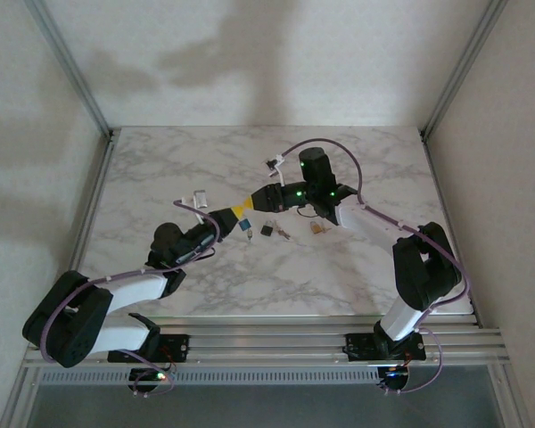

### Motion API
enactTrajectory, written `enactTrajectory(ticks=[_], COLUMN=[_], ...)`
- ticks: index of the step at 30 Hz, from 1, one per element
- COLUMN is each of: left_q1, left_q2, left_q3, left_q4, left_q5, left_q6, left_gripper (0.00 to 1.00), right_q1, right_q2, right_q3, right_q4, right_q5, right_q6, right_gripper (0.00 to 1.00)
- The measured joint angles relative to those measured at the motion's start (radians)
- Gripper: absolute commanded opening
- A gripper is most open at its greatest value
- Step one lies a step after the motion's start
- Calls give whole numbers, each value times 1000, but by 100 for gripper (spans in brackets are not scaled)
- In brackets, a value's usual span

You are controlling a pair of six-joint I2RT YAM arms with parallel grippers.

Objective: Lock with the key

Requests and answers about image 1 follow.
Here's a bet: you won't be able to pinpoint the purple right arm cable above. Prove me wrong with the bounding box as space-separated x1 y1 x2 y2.
281 138 472 396

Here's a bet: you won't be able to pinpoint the aluminium front mounting rails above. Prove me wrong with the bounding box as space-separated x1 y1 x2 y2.
21 314 509 369

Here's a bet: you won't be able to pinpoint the aluminium side rail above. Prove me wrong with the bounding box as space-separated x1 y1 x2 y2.
55 131 117 317

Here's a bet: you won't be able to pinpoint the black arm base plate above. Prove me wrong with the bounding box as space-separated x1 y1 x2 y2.
108 333 192 363
345 332 427 362

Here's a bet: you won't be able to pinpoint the aluminium frame post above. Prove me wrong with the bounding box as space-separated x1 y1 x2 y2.
26 0 115 139
421 0 509 137

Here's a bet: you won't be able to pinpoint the grey slotted cable duct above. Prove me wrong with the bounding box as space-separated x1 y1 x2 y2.
39 367 380 385

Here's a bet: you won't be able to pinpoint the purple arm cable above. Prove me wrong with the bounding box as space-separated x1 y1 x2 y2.
281 138 472 396
38 199 219 398

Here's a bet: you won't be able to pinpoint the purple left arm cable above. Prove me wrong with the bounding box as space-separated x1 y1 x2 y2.
38 199 219 398

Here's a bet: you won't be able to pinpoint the small controller board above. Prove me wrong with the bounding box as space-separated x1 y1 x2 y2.
128 366 176 390
381 366 411 389

